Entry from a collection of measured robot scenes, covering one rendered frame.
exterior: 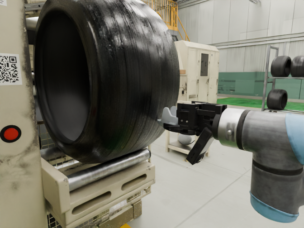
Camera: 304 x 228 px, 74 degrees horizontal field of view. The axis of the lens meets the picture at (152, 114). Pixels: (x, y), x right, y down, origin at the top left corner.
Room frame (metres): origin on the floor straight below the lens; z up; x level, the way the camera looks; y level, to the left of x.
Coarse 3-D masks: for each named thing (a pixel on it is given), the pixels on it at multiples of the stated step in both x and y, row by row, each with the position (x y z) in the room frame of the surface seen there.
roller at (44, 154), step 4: (48, 148) 0.76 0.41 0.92; (52, 148) 0.77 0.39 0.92; (56, 148) 0.77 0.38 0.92; (40, 152) 0.73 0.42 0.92; (44, 152) 0.74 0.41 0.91; (48, 152) 0.75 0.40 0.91; (52, 152) 0.76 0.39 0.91; (56, 152) 0.77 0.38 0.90; (60, 152) 0.78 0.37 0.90; (44, 156) 0.73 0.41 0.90; (48, 156) 0.74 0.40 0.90; (52, 156) 0.76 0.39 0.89; (56, 156) 0.77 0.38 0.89; (60, 156) 0.79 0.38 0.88
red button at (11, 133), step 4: (8, 128) 0.49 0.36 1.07; (12, 128) 0.50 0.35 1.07; (4, 132) 0.49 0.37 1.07; (8, 132) 0.49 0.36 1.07; (12, 132) 0.49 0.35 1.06; (16, 132) 0.50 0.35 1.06; (4, 136) 0.48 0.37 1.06; (8, 136) 0.49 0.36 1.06; (12, 136) 0.49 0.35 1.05; (16, 136) 0.50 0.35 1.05
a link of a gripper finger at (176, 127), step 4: (164, 124) 0.56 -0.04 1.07; (168, 124) 0.55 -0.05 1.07; (164, 128) 0.56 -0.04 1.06; (168, 128) 0.53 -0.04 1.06; (172, 128) 0.52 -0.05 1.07; (176, 128) 0.52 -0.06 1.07; (180, 128) 0.52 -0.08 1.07; (176, 132) 0.51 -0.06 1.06; (180, 132) 0.50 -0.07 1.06; (184, 132) 0.51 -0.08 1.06
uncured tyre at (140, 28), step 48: (48, 0) 0.70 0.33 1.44; (96, 0) 0.56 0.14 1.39; (48, 48) 0.89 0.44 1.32; (96, 48) 0.51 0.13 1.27; (144, 48) 0.56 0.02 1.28; (48, 96) 0.89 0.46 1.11; (96, 96) 0.51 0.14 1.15; (144, 96) 0.54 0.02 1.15; (96, 144) 0.54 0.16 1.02; (144, 144) 0.67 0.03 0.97
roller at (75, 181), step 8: (136, 152) 0.72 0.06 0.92; (144, 152) 0.74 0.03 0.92; (112, 160) 0.65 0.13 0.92; (120, 160) 0.66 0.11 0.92; (128, 160) 0.68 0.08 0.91; (136, 160) 0.70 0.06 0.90; (144, 160) 0.74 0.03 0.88; (88, 168) 0.59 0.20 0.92; (96, 168) 0.59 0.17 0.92; (104, 168) 0.61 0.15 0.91; (112, 168) 0.62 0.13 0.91; (120, 168) 0.65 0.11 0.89; (72, 176) 0.54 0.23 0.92; (80, 176) 0.55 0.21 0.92; (88, 176) 0.56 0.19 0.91; (96, 176) 0.58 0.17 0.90; (104, 176) 0.61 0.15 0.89; (72, 184) 0.52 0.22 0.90; (80, 184) 0.54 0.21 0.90
